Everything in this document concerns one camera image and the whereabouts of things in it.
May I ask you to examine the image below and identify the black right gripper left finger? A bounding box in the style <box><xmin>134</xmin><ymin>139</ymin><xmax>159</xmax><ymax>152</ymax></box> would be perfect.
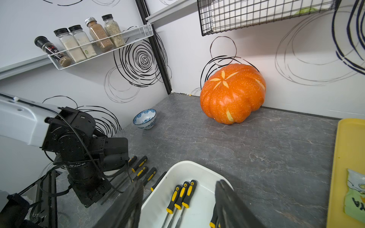
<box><xmin>94</xmin><ymin>180</ymin><xmax>144</xmax><ymax>228</ymax></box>

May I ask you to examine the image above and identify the yellow plastic tray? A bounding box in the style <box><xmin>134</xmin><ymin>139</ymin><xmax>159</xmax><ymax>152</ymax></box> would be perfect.
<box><xmin>327</xmin><ymin>119</ymin><xmax>365</xmax><ymax>228</ymax></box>

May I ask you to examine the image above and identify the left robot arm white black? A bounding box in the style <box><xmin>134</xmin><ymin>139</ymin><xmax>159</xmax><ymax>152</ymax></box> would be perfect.
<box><xmin>1</xmin><ymin>94</ymin><xmax>129</xmax><ymax>207</ymax></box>

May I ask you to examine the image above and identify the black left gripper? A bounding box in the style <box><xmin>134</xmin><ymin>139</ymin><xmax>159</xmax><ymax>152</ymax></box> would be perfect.
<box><xmin>67</xmin><ymin>136</ymin><xmax>129</xmax><ymax>208</ymax></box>

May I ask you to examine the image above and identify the spice jar white powder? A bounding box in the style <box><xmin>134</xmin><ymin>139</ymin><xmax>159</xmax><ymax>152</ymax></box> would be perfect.
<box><xmin>68</xmin><ymin>25</ymin><xmax>97</xmax><ymax>59</ymax></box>

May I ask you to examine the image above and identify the blue patterned ceramic bowl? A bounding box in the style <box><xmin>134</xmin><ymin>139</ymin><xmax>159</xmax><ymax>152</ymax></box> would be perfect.
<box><xmin>133</xmin><ymin>109</ymin><xmax>157</xmax><ymax>130</ymax></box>

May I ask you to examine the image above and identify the spice jar pale powder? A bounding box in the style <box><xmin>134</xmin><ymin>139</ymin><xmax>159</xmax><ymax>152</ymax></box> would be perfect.
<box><xmin>54</xmin><ymin>28</ymin><xmax>86</xmax><ymax>63</ymax></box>

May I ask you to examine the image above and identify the black wire wall basket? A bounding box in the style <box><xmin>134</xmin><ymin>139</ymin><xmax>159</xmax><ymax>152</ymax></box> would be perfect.
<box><xmin>197</xmin><ymin>0</ymin><xmax>340</xmax><ymax>36</ymax></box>

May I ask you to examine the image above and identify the orange pumpkin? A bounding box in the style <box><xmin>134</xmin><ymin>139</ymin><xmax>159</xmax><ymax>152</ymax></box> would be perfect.
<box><xmin>200</xmin><ymin>64</ymin><xmax>266</xmax><ymax>125</ymax></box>

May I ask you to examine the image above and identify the small dark sauce bottle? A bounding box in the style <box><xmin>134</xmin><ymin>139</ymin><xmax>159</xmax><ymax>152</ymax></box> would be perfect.
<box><xmin>34</xmin><ymin>36</ymin><xmax>72</xmax><ymax>67</ymax></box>

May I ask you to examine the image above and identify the clear acrylic wall shelf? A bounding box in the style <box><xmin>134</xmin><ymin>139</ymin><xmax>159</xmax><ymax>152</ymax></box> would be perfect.
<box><xmin>47</xmin><ymin>23</ymin><xmax>155</xmax><ymax>71</ymax></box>

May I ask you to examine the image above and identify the spice jar beige powder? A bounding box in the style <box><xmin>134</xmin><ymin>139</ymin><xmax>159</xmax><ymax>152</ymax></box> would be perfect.
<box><xmin>102</xmin><ymin>14</ymin><xmax>125</xmax><ymax>48</ymax></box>

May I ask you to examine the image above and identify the green snack packet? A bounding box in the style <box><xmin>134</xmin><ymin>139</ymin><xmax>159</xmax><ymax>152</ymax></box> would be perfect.
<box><xmin>344</xmin><ymin>169</ymin><xmax>365</xmax><ymax>223</ymax></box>

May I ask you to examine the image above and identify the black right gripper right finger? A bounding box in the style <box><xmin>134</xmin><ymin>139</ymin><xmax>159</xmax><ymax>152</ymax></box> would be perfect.
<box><xmin>215</xmin><ymin>180</ymin><xmax>265</xmax><ymax>228</ymax></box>

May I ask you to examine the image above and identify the spice jar brown powder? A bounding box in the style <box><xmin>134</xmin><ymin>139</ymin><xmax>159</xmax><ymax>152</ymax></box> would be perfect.
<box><xmin>85</xmin><ymin>17</ymin><xmax>114</xmax><ymax>53</ymax></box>

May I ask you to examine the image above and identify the white storage box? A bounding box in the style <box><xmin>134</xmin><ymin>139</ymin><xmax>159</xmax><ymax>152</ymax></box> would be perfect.
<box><xmin>138</xmin><ymin>161</ymin><xmax>225</xmax><ymax>228</ymax></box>

